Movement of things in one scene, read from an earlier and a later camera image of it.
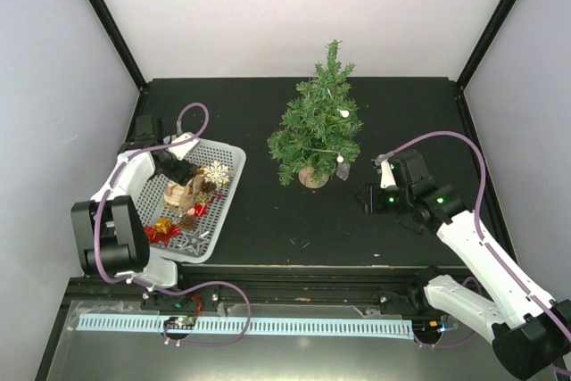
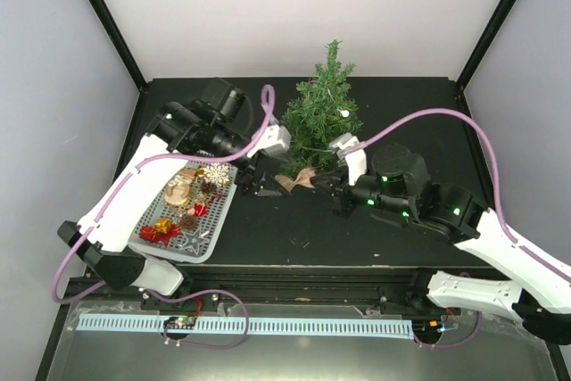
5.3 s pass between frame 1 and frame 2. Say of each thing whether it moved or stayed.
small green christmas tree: stayed
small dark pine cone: stayed
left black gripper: moved
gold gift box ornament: stayed
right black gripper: moved
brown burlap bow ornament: moved
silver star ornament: stayed
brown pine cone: stayed
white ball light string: stayed
